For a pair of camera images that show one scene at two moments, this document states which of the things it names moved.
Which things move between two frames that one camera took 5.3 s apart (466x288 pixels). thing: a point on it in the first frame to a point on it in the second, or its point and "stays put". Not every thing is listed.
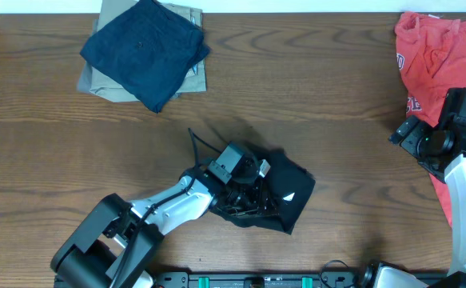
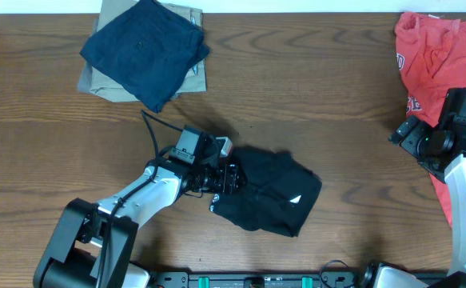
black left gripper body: (244, 201) to (213, 180)
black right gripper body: (417, 142) stays put
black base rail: (260, 279) stays put
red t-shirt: (436, 55) stays put
